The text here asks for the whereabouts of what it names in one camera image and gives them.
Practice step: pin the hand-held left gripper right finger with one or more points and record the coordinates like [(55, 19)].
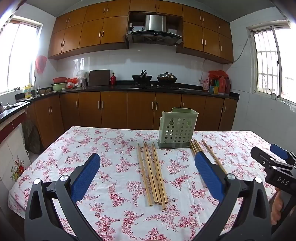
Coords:
[(208, 173)]

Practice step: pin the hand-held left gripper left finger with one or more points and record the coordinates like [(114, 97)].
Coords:
[(85, 176)]

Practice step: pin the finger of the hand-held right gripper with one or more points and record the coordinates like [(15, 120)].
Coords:
[(279, 150), (262, 156)]

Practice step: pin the green perforated chopstick holder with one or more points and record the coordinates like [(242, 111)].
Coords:
[(178, 129)]

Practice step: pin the person's right hand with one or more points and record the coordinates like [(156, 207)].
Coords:
[(276, 207)]

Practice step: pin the red floral tablecloth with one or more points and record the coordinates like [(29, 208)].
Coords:
[(104, 162)]

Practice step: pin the dark sack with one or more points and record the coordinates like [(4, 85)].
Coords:
[(32, 139)]

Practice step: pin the flower sticker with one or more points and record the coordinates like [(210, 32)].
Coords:
[(18, 169)]

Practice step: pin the wooden base cabinets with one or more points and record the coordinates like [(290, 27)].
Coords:
[(115, 109)]

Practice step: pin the dark sauce bottle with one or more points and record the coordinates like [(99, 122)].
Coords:
[(227, 87)]

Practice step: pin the orange oil bottle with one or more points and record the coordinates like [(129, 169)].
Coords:
[(221, 86)]

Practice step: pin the yellow green seasoning box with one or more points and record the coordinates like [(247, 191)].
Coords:
[(214, 88)]

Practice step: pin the red labelled sauce bottle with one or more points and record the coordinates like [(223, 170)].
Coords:
[(206, 86)]

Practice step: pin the black kitchen countertop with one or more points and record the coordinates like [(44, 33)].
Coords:
[(104, 88)]

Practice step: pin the green plastic basin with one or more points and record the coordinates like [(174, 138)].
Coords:
[(59, 86)]

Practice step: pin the red and white plastic bag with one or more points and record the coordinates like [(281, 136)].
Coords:
[(72, 82)]

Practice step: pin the red plastic basin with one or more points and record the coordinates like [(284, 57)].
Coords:
[(59, 80)]

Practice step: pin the dark cutting board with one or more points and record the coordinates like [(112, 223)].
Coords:
[(99, 77)]

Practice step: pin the small red bottle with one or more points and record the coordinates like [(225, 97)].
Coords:
[(113, 80)]

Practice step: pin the grey cloth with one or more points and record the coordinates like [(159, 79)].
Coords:
[(13, 105)]

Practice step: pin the yellow detergent bottle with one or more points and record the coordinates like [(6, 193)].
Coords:
[(28, 92)]

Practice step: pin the black gas stove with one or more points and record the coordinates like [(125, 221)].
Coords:
[(155, 87)]

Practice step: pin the metal faucet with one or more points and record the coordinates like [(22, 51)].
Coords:
[(35, 87)]

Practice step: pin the pan with metal lid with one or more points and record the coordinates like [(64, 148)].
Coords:
[(167, 77)]

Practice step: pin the black wok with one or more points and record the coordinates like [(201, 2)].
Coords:
[(141, 77)]

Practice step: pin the hanging red plastic bag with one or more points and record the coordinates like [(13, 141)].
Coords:
[(41, 63)]

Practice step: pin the steel range hood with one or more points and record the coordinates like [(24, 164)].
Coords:
[(155, 24)]

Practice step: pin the barred window with white frame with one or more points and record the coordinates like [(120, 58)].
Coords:
[(270, 60)]

